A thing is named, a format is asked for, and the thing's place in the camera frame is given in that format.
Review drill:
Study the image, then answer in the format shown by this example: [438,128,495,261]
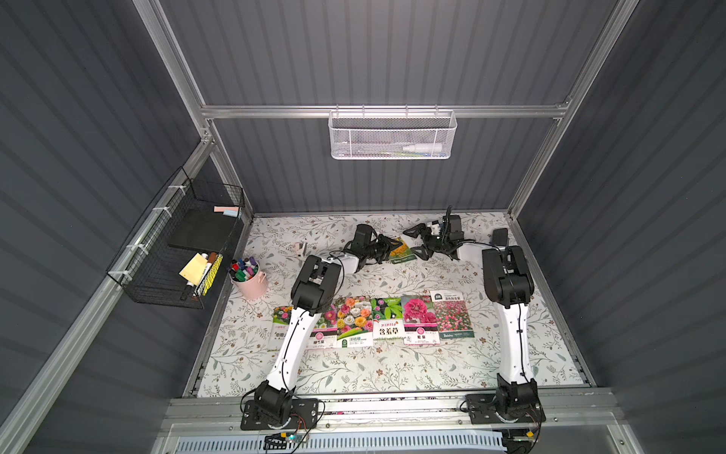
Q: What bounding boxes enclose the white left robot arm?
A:
[240,224,405,431]

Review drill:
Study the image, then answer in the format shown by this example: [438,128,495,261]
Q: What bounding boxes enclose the pink pen cup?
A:
[229,257,268,301]

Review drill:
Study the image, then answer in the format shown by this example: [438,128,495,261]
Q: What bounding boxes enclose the yellow sticky notes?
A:
[179,253,208,286]

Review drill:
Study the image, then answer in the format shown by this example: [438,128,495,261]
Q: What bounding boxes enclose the green mimosa seed packet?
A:
[372,298,405,341]

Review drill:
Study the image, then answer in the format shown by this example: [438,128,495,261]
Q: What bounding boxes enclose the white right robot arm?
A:
[403,207,545,424]

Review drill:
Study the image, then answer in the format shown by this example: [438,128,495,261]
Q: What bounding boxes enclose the white tube in basket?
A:
[403,143,444,155]

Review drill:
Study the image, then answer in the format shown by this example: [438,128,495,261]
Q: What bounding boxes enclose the chrysanthemum seed packet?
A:
[306,305,338,350]

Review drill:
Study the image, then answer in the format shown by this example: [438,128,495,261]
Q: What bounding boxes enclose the yellow sunflower seed packet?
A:
[389,238,417,264]

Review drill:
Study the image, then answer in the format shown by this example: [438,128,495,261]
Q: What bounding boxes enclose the black wire wall basket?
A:
[107,168,246,309]

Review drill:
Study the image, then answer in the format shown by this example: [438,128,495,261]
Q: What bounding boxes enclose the black notebook in basket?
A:
[168,209,236,253]

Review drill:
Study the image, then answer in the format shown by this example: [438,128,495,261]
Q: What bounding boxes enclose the pink hollyhock seed packet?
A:
[401,295,441,346]

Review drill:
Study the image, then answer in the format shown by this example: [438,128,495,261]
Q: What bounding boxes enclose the white wire mesh basket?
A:
[327,109,458,161]

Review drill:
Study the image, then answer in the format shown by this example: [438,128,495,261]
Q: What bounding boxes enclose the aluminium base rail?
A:
[151,388,644,453]

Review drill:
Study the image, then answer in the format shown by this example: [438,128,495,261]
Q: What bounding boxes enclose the black rectangular block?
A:
[491,228,510,251]

